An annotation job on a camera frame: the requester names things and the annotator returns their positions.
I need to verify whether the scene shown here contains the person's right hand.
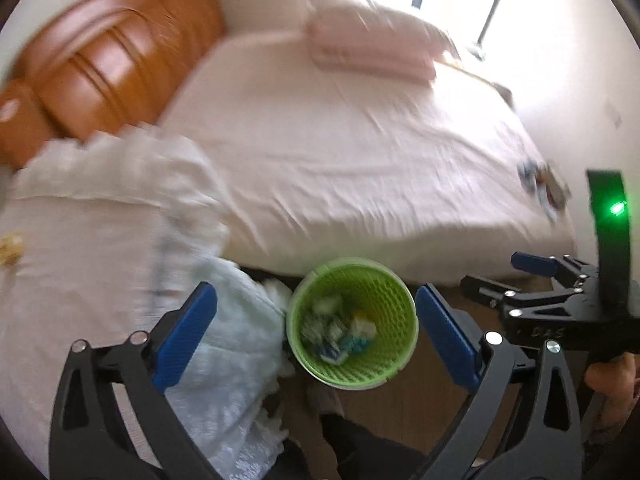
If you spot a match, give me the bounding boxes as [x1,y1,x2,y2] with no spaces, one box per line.
[585,352,639,444]

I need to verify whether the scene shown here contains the white lace bed cover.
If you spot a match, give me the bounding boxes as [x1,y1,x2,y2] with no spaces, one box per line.
[1,127,291,479]

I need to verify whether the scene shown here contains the pink bed with sheet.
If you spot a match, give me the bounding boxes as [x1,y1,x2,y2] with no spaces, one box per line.
[160,34,575,284]

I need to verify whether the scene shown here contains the colourful items on bed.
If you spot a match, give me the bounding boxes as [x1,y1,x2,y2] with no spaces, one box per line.
[518,159,572,222]

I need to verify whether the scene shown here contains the green plastic waste basket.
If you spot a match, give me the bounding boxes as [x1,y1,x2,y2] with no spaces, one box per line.
[286,258,419,391]

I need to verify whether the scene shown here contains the yellow snack wrapper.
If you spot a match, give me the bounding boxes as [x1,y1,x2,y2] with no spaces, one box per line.
[0,233,24,266]

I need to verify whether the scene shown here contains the brown wooden headboard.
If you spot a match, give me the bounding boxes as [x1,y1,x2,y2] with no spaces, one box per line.
[1,0,226,170]

